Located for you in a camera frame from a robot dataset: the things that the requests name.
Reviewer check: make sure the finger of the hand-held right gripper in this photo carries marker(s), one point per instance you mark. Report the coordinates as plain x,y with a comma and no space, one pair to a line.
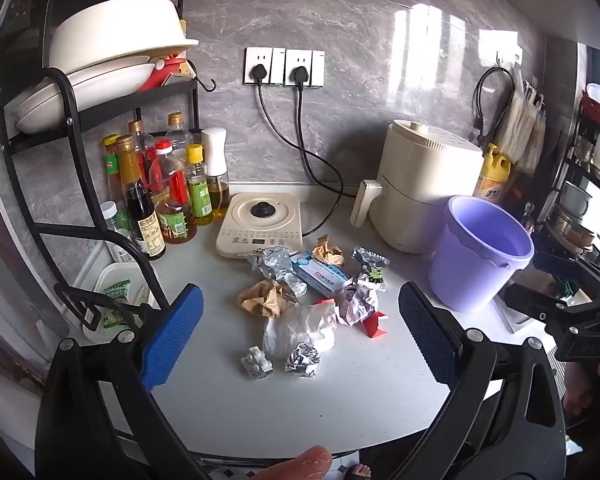
555,265
535,302

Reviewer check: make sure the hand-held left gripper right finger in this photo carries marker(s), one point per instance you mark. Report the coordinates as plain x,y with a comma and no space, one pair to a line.
427,330

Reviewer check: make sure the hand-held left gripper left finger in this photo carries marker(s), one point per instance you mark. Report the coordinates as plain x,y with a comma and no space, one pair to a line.
172,340

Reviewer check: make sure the purple plastic bucket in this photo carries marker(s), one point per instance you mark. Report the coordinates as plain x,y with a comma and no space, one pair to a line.
470,275

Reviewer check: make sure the blue white cardboard box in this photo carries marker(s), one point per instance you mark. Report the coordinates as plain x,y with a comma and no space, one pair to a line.
320,275

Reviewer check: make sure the silver foil snack wrapper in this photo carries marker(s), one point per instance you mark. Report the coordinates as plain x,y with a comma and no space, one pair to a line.
275,265

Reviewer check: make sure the brown candy wrapper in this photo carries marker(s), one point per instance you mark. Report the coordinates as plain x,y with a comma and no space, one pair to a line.
327,250

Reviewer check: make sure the person's right hand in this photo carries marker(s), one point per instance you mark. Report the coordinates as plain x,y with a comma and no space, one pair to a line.
582,390

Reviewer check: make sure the white tray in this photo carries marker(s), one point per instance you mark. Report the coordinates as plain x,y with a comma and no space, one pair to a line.
517,317

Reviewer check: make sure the metal steamer pot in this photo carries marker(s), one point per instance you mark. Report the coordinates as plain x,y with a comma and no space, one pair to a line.
572,227

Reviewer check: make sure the red paper piece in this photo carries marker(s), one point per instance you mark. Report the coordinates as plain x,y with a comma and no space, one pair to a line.
375,324

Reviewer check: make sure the green snack packet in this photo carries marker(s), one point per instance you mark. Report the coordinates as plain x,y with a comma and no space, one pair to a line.
112,319
117,291

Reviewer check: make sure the small white blister pack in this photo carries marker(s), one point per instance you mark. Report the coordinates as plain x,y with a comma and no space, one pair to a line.
255,362

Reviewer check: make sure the white plastic container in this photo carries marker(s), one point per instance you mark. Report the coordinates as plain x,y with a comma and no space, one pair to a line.
107,277

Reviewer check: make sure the silver green snack wrapper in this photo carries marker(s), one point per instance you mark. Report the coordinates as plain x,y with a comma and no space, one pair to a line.
370,260

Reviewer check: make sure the black storage shelf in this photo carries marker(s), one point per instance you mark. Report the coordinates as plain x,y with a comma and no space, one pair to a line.
562,170

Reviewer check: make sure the brown crumpled paper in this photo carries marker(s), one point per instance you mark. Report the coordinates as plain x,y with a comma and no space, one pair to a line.
260,300

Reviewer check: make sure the yellow detergent bottle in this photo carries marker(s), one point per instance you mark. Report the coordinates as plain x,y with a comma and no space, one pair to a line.
492,175

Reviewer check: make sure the dark soy sauce bottle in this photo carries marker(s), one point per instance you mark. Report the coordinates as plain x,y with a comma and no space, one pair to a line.
145,220

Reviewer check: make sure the white plastic bag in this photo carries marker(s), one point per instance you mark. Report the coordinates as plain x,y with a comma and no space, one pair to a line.
300,327

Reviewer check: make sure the crumpled foil ball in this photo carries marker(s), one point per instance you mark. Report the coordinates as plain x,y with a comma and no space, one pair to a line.
302,360

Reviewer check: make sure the white hanging bag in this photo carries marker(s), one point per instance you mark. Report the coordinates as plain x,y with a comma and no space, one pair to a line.
512,120
535,135

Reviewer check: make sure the cream electric cooker base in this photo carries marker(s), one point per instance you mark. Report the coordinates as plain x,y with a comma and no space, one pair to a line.
250,230

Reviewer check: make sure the white cap plastic bottle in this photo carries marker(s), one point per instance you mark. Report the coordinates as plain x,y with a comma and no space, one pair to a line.
111,215

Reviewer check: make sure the cream air fryer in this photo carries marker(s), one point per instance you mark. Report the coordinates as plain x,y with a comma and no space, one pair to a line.
420,185

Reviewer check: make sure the green label oil bottle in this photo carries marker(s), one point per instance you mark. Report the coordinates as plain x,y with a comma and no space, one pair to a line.
198,195

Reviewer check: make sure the person's foot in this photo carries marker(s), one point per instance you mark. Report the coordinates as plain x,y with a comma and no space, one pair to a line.
360,472
305,462

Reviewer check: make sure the small yellow cap bottle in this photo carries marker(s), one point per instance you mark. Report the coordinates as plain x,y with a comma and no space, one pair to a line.
111,162

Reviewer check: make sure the white oil sprayer bottle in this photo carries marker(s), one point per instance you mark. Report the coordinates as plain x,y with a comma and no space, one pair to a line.
215,145

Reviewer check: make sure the clear gold cap bottle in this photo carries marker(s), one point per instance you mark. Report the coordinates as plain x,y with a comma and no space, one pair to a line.
178,132

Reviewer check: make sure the gold cap sauce bottle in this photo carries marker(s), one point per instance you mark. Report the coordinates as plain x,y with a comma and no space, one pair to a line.
139,135

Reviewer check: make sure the black metal dish rack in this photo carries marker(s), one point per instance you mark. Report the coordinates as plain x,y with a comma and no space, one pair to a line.
110,110

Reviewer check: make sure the white plate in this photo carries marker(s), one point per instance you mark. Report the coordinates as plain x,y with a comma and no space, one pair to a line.
55,105
115,72

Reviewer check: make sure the red kitchen utensil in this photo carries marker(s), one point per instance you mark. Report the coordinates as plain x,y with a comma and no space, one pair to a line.
162,72

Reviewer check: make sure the black power plug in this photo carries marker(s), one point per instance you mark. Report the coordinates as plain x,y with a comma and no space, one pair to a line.
298,76
258,74

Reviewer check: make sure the large cream bowl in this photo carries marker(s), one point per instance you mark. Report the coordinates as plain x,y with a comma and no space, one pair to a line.
115,30

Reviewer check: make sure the white wall hook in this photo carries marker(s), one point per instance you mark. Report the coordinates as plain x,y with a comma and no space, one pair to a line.
505,55

